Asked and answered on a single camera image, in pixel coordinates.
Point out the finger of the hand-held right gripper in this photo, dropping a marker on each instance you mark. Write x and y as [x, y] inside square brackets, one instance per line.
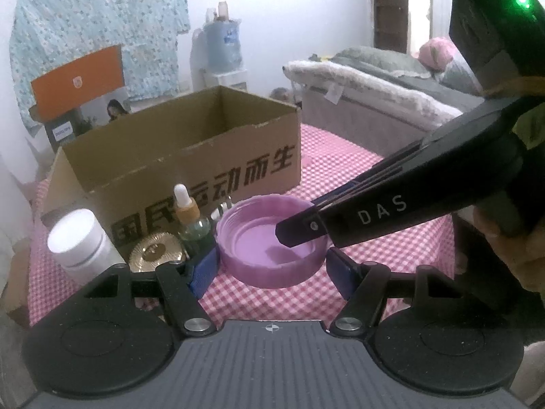
[370, 174]
[300, 228]

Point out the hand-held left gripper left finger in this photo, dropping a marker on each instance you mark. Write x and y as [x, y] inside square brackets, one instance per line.
[204, 272]

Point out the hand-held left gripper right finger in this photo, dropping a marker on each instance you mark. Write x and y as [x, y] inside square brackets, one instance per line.
[340, 270]

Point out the green glass dropper bottle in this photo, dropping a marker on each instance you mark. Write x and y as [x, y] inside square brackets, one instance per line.
[193, 226]

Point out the dark jar with gold lid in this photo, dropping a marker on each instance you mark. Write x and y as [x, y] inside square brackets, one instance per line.
[157, 253]

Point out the purple plastic lid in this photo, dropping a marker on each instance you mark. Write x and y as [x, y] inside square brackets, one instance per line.
[255, 260]

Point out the white plug charger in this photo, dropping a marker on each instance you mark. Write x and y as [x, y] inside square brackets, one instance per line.
[221, 211]

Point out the brown cardboard box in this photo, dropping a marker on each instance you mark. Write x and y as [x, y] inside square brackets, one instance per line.
[170, 162]

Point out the person's right hand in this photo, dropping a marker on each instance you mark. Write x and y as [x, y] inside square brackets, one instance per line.
[519, 255]

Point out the pink checkered tablecloth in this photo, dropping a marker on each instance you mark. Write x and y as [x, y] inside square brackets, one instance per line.
[353, 170]

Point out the grey bed base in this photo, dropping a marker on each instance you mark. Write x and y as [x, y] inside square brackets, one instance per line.
[340, 123]

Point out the pink cloth bundle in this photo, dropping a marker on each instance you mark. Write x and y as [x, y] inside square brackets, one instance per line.
[438, 53]

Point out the grey-green quilt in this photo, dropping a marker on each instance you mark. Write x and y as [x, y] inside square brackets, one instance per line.
[383, 57]

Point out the white plastic bottle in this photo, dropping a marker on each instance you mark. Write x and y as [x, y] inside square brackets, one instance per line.
[81, 243]

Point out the white water dispenser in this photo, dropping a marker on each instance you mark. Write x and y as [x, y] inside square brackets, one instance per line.
[225, 81]

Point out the orange cardboard box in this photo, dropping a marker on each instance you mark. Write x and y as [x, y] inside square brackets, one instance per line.
[76, 81]

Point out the patterned wall cloth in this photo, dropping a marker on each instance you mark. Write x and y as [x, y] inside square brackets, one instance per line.
[85, 17]

